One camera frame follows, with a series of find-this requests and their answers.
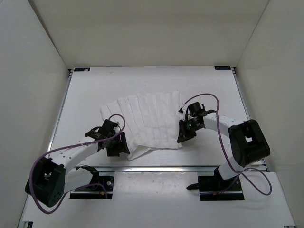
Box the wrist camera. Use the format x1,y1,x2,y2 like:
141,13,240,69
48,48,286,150
85,127,105,141
203,110,216,116

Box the left blue corner label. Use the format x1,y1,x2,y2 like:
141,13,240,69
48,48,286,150
74,67,90,72

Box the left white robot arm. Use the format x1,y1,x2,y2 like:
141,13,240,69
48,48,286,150
25,118,130,208

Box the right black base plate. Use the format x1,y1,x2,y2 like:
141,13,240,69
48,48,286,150
186,176,245,201

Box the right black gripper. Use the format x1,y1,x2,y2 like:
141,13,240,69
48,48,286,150
177,119,202,143

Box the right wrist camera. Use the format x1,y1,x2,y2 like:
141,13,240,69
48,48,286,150
203,110,216,116

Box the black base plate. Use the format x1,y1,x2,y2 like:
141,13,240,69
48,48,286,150
69,176,114,200
186,176,245,201

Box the aluminium front rail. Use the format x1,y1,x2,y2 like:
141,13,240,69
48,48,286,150
76,165,269,173

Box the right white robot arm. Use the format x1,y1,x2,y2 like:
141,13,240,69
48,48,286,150
177,102,270,190

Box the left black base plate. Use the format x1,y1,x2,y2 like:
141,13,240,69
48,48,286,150
69,176,114,200

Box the blue corner label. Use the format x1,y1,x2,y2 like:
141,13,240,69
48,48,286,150
74,67,90,72
214,66,231,70

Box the white skirt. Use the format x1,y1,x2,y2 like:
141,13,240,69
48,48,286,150
100,91,182,161

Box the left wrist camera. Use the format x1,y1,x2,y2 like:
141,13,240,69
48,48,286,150
85,127,105,141

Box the right blue corner label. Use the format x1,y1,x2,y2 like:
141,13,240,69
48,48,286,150
214,66,231,70

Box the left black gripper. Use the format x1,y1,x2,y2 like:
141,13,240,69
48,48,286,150
106,131,130,157

